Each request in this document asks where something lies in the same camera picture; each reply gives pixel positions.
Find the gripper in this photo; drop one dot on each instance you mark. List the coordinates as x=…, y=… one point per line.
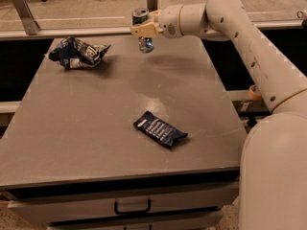
x=168, y=21

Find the crumpled blue chip bag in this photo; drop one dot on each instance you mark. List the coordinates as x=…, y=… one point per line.
x=73, y=53

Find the redbull can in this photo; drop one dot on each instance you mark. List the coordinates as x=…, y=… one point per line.
x=142, y=28

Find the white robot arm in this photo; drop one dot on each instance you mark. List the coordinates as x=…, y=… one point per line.
x=273, y=172

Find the upper grey drawer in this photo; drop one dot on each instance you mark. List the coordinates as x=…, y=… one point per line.
x=204, y=196

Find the left metal rail bracket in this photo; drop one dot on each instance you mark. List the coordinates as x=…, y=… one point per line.
x=29, y=24

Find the black upper drawer handle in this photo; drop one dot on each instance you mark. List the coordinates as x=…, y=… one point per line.
x=132, y=208

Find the dark blue snack packet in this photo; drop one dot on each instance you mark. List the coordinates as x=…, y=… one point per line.
x=158, y=130

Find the lower grey drawer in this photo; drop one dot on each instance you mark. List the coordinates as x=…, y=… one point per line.
x=186, y=221

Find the grey drawer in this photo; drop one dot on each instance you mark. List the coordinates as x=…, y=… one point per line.
x=204, y=196
x=186, y=221

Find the orange tape roll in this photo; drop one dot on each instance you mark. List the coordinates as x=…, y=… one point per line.
x=254, y=93

